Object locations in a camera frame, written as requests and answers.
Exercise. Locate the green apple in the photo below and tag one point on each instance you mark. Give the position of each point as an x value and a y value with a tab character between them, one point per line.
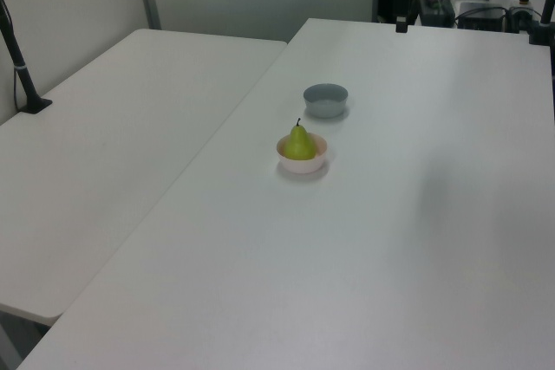
299	145

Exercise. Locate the pale pink bowl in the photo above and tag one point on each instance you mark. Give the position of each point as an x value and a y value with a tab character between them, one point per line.
303	166

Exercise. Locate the grey bowl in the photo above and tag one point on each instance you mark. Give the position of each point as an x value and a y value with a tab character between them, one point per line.
325	108

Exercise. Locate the white side table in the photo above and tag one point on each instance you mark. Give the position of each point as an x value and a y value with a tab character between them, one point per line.
108	149

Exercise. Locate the small black table clamp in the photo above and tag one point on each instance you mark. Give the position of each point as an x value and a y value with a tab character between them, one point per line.
402	24

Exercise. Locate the black case with green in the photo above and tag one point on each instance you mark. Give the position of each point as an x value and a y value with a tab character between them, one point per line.
435	10

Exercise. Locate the black electronics box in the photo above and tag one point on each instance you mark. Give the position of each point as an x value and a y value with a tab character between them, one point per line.
479	19

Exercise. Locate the black pole with clamp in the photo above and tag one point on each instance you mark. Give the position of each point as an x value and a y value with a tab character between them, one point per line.
539	32

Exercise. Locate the black camera stand pole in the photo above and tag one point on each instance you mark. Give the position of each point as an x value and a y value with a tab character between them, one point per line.
22	79

